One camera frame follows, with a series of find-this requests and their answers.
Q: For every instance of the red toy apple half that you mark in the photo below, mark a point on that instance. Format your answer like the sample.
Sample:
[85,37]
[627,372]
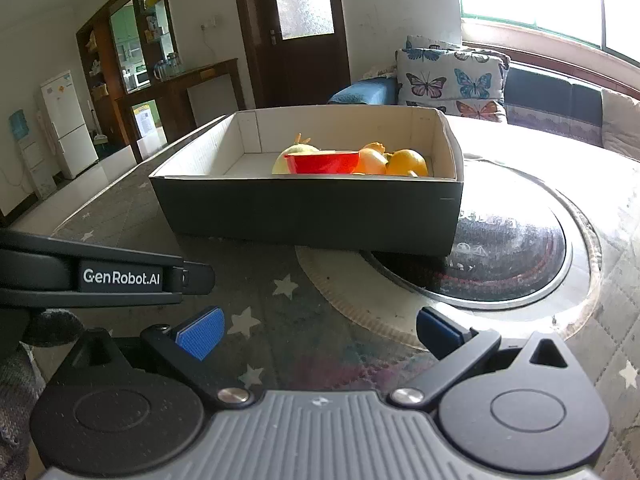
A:
[322,162]

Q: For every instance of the dark wooden shelf cabinet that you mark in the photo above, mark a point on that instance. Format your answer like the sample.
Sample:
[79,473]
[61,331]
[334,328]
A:
[100,35]

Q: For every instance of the small butterfly print pillow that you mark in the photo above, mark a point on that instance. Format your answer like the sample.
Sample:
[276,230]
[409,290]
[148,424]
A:
[430,42]

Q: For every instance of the round orange rubber toy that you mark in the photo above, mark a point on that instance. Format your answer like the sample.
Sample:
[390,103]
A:
[372,161]

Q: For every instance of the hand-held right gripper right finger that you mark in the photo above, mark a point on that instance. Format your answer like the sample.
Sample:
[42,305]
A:
[440,330]

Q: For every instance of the dark blue sofa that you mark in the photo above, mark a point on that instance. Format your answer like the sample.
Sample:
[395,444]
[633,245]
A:
[545,90]

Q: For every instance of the round glass turntable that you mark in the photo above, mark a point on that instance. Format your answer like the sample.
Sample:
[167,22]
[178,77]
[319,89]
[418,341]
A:
[510,250]

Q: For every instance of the brown wooden sideboard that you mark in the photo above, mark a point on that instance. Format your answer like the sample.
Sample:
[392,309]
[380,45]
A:
[175,85]

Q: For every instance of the beige quilted sofa cushion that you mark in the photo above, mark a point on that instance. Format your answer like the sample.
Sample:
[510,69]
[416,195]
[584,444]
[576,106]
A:
[622,120]

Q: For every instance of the white microwave oven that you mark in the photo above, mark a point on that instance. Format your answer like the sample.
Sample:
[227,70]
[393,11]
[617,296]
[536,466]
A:
[142,77]

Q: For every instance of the grey cardboard box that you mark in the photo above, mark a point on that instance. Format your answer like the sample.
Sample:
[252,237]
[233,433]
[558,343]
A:
[300,210]

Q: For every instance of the white water dispenser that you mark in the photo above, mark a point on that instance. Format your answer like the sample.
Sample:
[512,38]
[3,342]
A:
[30,155]

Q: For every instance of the large orange rubber duck toy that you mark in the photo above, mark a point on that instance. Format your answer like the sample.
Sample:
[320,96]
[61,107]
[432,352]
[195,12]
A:
[407,162]

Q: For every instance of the person's left hand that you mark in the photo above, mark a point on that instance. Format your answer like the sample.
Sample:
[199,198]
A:
[55,327]

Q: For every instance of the glass pitcher and cups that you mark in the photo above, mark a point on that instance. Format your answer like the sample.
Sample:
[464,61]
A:
[167,66]

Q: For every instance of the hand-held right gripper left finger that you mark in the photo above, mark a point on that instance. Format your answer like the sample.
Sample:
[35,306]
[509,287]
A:
[200,332]

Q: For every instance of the white refrigerator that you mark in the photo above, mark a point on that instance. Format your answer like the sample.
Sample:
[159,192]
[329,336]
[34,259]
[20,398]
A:
[67,125]

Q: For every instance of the large butterfly print pillow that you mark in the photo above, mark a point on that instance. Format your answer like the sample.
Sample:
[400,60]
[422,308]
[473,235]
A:
[450,82]

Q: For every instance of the white yellow carton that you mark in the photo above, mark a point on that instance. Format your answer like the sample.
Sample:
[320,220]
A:
[147,120]

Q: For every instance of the yellow plush chick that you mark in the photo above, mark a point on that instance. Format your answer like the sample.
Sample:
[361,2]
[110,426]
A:
[297,150]

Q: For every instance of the white wall socket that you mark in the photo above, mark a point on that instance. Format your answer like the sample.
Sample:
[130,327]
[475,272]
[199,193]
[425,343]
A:
[208,24]

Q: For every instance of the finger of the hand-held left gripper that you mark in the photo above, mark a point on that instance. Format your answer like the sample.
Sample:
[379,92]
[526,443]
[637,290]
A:
[120,277]

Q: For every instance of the blue sofa armrest cover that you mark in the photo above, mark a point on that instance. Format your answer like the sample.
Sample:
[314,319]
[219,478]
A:
[362,91]

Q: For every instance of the brown wooden door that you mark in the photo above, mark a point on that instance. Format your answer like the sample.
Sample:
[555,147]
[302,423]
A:
[295,60]

